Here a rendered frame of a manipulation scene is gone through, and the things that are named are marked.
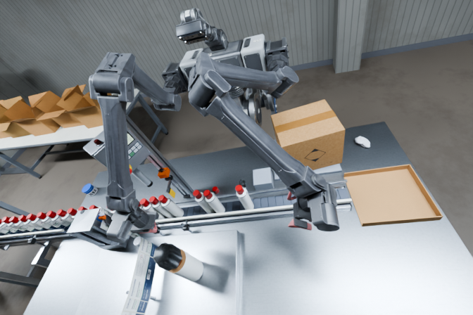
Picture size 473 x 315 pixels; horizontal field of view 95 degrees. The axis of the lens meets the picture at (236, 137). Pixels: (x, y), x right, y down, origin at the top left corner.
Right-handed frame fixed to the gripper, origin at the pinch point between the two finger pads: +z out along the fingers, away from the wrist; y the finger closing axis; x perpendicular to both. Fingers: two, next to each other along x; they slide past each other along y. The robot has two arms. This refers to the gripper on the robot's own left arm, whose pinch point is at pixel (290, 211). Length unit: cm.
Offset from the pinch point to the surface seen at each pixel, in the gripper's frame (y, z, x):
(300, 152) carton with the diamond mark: -35.6, 7.5, 12.4
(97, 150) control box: -12, 20, -72
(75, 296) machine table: 32, 99, -68
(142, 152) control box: -21, 28, -58
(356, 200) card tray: -19.6, 8.5, 43.8
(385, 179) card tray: -30, -1, 56
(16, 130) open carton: -115, 232, -234
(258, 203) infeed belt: -16.4, 34.8, 4.4
